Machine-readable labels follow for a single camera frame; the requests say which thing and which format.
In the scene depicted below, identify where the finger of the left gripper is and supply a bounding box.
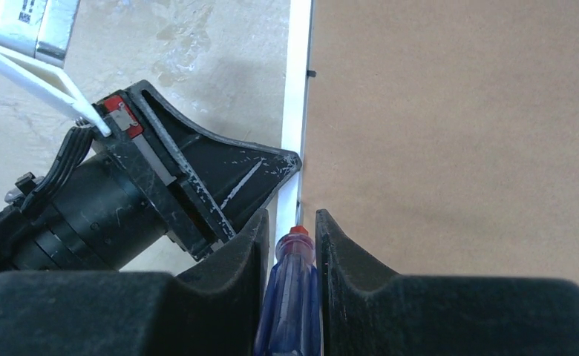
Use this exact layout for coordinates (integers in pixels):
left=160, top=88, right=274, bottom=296
left=142, top=81, right=302, bottom=231

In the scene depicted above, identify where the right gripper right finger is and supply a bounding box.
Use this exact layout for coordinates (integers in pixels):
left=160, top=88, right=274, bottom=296
left=315, top=209, right=403, bottom=355

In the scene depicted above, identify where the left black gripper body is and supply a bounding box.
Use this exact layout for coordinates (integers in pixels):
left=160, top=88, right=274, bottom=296
left=4, top=113, right=236, bottom=271

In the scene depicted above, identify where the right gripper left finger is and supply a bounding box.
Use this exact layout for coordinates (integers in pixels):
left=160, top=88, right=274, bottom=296
left=176, top=209, right=269, bottom=355

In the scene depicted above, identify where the blue handled screwdriver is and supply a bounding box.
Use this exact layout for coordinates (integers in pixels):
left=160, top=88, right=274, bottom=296
left=253, top=225, right=321, bottom=355

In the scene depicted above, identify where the white picture frame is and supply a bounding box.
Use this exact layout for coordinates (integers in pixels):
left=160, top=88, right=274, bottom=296
left=267, top=0, right=579, bottom=311

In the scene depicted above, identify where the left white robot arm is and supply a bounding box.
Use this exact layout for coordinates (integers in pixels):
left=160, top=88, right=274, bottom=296
left=0, top=80, right=302, bottom=273

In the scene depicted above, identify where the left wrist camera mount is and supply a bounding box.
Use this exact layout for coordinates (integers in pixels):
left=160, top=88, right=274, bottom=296
left=0, top=1, right=111, bottom=136

